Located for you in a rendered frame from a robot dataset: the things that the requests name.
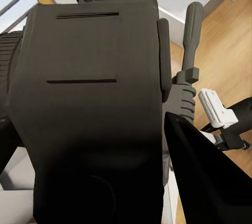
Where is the camera tripod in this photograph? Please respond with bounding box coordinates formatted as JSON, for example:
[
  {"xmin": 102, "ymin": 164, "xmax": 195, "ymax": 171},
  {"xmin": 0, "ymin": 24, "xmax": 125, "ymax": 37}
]
[{"xmin": 162, "ymin": 2, "xmax": 252, "ymax": 224}]

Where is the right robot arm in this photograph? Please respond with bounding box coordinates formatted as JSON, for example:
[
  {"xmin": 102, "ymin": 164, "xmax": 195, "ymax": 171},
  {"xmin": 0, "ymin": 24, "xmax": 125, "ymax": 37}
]
[{"xmin": 198, "ymin": 88, "xmax": 252, "ymax": 152}]

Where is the digital camera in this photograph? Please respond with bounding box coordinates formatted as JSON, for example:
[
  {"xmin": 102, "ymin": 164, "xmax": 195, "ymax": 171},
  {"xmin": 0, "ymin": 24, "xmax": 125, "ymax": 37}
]
[{"xmin": 0, "ymin": 0, "xmax": 172, "ymax": 224}]

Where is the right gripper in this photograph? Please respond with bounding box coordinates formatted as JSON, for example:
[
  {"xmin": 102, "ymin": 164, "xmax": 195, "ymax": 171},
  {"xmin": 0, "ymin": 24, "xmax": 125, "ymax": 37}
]
[{"xmin": 201, "ymin": 98, "xmax": 252, "ymax": 152}]

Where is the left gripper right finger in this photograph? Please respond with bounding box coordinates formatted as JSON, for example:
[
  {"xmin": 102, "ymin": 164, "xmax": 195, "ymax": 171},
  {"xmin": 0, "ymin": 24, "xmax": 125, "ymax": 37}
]
[{"xmin": 164, "ymin": 112, "xmax": 252, "ymax": 224}]

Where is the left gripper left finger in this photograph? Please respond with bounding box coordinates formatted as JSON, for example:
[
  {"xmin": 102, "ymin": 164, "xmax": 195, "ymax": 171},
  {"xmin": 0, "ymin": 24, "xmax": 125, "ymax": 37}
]
[{"xmin": 0, "ymin": 115, "xmax": 21, "ymax": 174}]

